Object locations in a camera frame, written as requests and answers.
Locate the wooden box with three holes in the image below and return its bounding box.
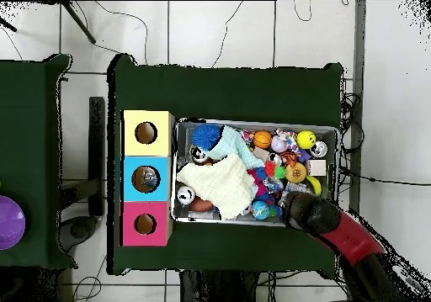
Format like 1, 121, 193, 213
120, 109, 175, 247

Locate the mint waffle cloth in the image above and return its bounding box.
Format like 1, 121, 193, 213
206, 125, 266, 167

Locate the blue furry monster toy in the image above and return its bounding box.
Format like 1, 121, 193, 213
191, 123, 222, 151

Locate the cream waffle cloth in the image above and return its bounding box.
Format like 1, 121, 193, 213
176, 153, 258, 221

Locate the small orange basketball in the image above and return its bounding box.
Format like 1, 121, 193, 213
252, 130, 273, 150

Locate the small white baseball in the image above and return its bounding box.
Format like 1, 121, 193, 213
269, 135, 289, 154

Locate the blue green globe ball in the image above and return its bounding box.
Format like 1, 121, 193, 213
250, 200, 271, 221

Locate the toy hamburger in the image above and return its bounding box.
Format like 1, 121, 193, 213
285, 162, 308, 184

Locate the yellow smiley ball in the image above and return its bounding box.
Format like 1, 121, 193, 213
296, 130, 317, 151

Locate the plain wooden cube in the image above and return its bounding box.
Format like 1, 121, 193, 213
307, 159, 327, 177

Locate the grey stand foot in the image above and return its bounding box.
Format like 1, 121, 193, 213
56, 215, 99, 252

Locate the dark green side table cloth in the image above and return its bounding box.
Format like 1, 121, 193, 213
0, 53, 78, 270

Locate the black tripod leg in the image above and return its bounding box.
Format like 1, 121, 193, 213
60, 1, 98, 45
0, 16, 18, 33

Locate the purple bowl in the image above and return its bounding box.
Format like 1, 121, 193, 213
0, 194, 27, 251

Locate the shallow wire mesh bin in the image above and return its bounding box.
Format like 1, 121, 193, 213
171, 117, 340, 230

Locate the black floor cable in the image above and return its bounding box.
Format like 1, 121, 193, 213
339, 165, 431, 186

